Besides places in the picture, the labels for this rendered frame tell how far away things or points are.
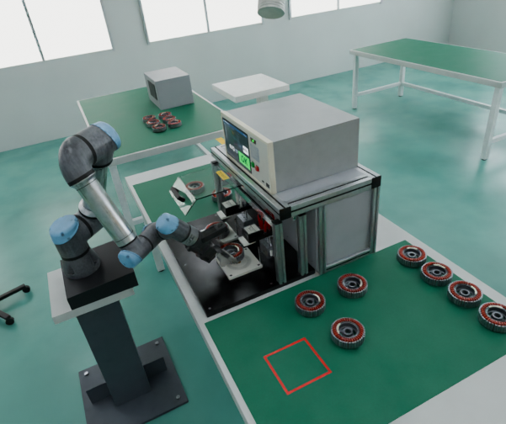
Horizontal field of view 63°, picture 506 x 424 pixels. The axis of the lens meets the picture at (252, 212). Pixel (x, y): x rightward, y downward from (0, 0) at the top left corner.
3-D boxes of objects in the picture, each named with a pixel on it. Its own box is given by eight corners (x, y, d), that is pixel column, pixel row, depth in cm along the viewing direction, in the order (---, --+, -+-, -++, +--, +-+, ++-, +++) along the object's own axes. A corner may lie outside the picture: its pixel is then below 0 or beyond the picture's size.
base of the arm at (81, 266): (70, 284, 167) (61, 267, 162) (60, 266, 178) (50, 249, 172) (105, 267, 174) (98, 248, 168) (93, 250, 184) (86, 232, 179)
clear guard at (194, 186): (185, 215, 167) (182, 203, 164) (168, 192, 186) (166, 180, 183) (258, 193, 178) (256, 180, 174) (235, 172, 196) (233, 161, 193)
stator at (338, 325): (365, 325, 143) (365, 318, 141) (364, 352, 134) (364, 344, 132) (332, 321, 146) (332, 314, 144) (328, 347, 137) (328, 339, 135)
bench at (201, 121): (129, 247, 328) (102, 161, 289) (97, 165, 474) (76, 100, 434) (253, 206, 363) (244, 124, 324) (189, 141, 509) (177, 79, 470)
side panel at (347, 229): (320, 275, 167) (319, 207, 151) (316, 271, 170) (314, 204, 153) (375, 251, 176) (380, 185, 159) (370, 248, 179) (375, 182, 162)
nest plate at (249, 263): (229, 280, 167) (229, 278, 166) (215, 260, 179) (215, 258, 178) (263, 267, 172) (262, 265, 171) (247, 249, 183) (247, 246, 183)
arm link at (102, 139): (68, 229, 176) (66, 129, 137) (93, 209, 186) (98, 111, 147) (90, 244, 174) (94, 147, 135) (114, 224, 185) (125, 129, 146)
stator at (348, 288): (336, 298, 155) (337, 291, 153) (337, 278, 164) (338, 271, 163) (367, 300, 153) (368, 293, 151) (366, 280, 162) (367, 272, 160)
